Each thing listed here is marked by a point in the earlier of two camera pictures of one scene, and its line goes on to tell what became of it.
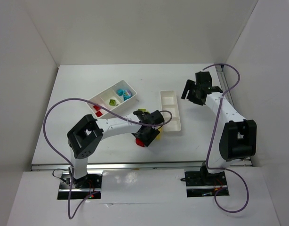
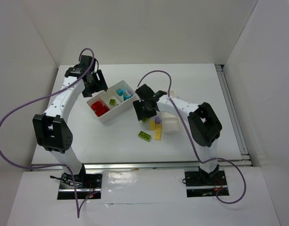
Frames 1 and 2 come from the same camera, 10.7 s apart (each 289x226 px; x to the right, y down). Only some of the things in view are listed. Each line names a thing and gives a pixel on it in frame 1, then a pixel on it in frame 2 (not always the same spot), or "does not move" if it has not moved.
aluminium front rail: x=133 y=167 does not move
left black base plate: x=83 y=188 does not move
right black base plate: x=203 y=184 does not move
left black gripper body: x=146 y=135 to x=95 y=85
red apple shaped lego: x=139 y=142 to x=97 y=106
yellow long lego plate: x=158 y=137 does not move
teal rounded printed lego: x=127 y=94 does not move
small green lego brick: x=112 y=102 does not move
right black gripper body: x=193 y=93 to x=143 y=109
